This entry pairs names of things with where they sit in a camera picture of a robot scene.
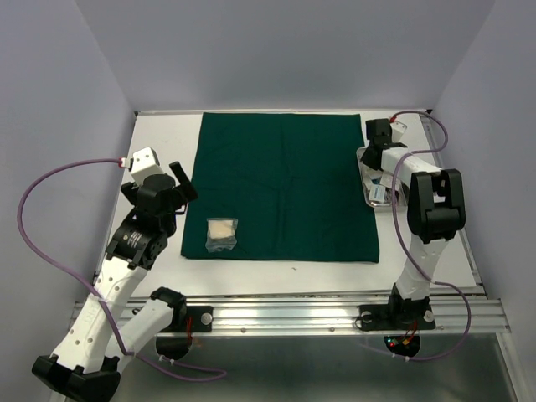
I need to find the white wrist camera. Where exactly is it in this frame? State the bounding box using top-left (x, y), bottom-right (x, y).
top-left (129, 147), bottom-right (163, 187)
top-left (390, 120), bottom-right (407, 142)

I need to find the stainless steel instrument tray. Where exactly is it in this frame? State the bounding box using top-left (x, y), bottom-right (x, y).
top-left (356, 147), bottom-right (409, 210)

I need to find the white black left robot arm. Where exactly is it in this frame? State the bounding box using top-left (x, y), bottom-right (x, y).
top-left (32, 158), bottom-right (198, 401)

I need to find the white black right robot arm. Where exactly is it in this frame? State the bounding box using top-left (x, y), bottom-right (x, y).
top-left (357, 118), bottom-right (466, 332)

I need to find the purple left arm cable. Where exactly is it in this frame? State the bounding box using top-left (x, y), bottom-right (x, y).
top-left (17, 157), bottom-right (228, 383)

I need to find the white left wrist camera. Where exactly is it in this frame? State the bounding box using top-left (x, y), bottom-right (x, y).
top-left (129, 147), bottom-right (163, 187)

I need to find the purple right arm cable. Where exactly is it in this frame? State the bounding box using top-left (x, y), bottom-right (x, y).
top-left (359, 109), bottom-right (473, 363)

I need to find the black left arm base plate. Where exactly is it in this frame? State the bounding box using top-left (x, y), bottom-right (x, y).
top-left (161, 305), bottom-right (214, 334)

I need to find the clear bag beige gauze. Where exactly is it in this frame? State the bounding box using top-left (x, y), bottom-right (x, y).
top-left (205, 218), bottom-right (238, 253)

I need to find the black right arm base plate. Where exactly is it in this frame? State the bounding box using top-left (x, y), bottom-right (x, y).
top-left (354, 304), bottom-right (436, 332)

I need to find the aluminium front rail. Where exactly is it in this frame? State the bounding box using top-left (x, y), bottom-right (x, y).
top-left (73, 292), bottom-right (513, 336)

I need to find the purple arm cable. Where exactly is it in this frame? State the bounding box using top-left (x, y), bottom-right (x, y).
top-left (359, 109), bottom-right (473, 363)
top-left (17, 157), bottom-right (228, 383)

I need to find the green surgical drape cloth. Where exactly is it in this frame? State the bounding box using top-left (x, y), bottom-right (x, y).
top-left (181, 113), bottom-right (380, 263)

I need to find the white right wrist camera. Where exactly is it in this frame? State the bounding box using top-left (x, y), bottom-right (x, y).
top-left (390, 120), bottom-right (407, 142)

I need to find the small white blue packet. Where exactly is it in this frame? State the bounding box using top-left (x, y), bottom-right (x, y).
top-left (368, 184), bottom-right (386, 204)

